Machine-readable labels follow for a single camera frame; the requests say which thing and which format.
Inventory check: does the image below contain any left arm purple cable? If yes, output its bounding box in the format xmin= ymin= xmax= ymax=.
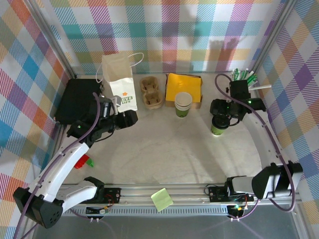
xmin=13 ymin=92 xmax=102 ymax=239

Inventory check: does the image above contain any aluminium frame post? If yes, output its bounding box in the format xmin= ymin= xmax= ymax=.
xmin=250 ymin=0 xmax=298 ymax=73
xmin=26 ymin=0 xmax=77 ymax=78

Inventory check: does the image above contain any brown cardboard napkin box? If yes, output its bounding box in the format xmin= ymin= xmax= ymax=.
xmin=164 ymin=73 xmax=203 ymax=109

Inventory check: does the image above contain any white paper takeout bag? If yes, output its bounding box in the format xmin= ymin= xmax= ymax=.
xmin=96 ymin=52 xmax=145 ymax=116

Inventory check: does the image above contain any red toy block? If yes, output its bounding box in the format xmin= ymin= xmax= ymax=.
xmin=74 ymin=154 xmax=90 ymax=170

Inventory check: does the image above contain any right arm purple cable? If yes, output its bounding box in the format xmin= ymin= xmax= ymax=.
xmin=215 ymin=73 xmax=299 ymax=220

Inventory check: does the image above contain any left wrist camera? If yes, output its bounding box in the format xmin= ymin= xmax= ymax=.
xmin=98 ymin=96 xmax=125 ymax=118

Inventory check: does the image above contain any brown pulp cup carrier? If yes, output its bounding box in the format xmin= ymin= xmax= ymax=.
xmin=139 ymin=76 xmax=165 ymax=110

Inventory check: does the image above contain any black case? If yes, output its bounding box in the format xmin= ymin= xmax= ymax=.
xmin=53 ymin=79 xmax=105 ymax=125

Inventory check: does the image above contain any yellow paper napkin stack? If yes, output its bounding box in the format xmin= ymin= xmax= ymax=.
xmin=165 ymin=73 xmax=202 ymax=103

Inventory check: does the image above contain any aluminium mounting rail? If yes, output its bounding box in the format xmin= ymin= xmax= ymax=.
xmin=26 ymin=183 xmax=304 ymax=207

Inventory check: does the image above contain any grey slotted cable duct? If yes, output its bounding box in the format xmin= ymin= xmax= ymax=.
xmin=38 ymin=207 xmax=231 ymax=217

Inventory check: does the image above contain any green sticky note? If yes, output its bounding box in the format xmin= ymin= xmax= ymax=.
xmin=150 ymin=188 xmax=174 ymax=213

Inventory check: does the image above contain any small circuit board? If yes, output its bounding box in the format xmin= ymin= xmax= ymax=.
xmin=227 ymin=204 xmax=246 ymax=218
xmin=86 ymin=206 xmax=111 ymax=215

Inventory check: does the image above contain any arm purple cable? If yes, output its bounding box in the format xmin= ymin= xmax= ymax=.
xmin=215 ymin=73 xmax=299 ymax=220
xmin=13 ymin=92 xmax=102 ymax=239

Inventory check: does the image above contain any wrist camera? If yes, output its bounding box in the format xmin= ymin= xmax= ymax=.
xmin=98 ymin=96 xmax=125 ymax=118
xmin=228 ymin=81 xmax=251 ymax=100

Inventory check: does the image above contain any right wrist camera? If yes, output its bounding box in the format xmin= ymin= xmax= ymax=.
xmin=228 ymin=81 xmax=251 ymax=100

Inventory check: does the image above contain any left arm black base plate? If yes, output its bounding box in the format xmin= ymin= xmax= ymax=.
xmin=99 ymin=187 xmax=122 ymax=205

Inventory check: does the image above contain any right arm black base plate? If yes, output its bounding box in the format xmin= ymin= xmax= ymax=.
xmin=208 ymin=185 xmax=255 ymax=203

